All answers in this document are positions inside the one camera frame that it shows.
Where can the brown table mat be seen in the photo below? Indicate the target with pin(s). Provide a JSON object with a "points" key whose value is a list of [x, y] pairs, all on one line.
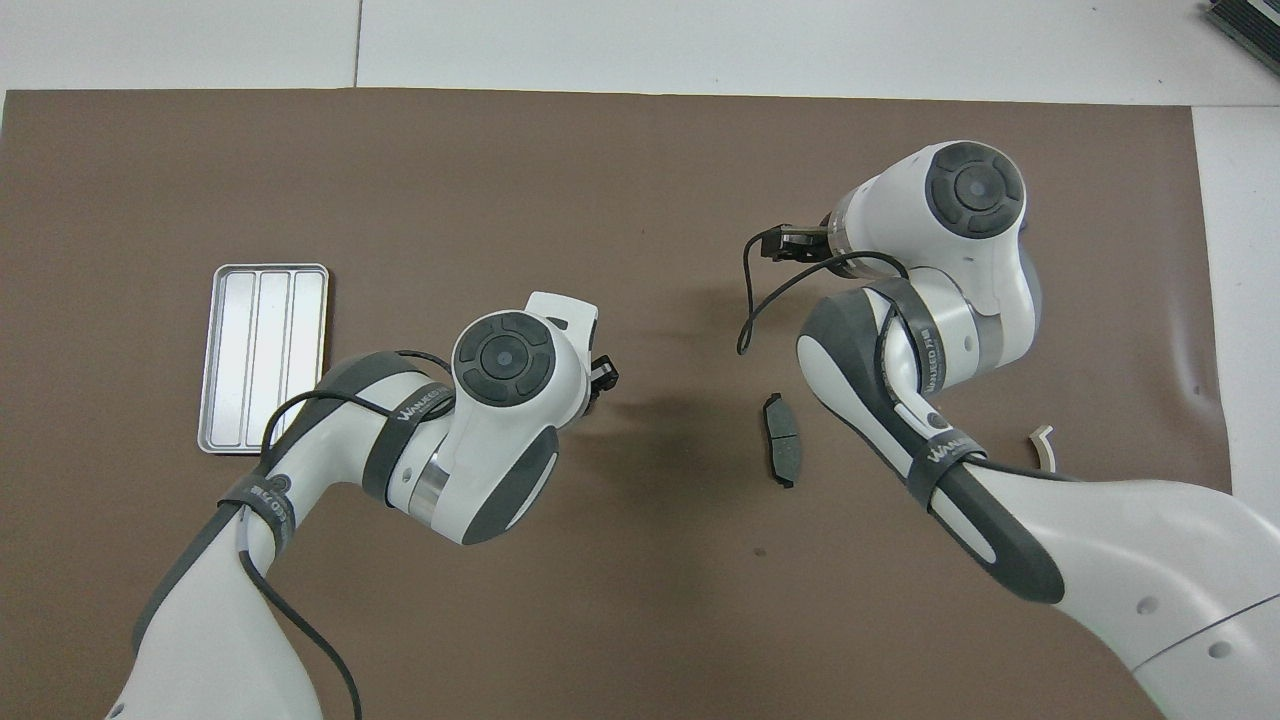
{"points": [[600, 150]]}

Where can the silver metal tray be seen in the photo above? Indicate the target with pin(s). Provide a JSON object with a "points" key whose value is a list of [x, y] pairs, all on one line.
{"points": [[265, 360]]}

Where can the grey ribbed metal device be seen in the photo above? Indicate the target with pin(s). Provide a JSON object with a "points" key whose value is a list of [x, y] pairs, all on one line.
{"points": [[1250, 25]]}

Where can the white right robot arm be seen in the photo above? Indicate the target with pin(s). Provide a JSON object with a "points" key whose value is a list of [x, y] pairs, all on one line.
{"points": [[950, 300]]}

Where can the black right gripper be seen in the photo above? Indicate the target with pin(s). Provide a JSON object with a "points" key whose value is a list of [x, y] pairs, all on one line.
{"points": [[800, 243]]}

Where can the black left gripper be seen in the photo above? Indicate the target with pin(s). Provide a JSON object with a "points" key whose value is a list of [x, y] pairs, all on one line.
{"points": [[603, 375]]}

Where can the white curved plastic bracket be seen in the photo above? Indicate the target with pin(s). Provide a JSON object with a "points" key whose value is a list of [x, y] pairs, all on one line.
{"points": [[1043, 445]]}

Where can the long dark brake pad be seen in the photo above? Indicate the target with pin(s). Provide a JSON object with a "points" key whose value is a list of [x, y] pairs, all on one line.
{"points": [[783, 445]]}

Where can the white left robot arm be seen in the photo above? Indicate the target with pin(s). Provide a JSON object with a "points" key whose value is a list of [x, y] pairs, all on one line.
{"points": [[500, 420]]}

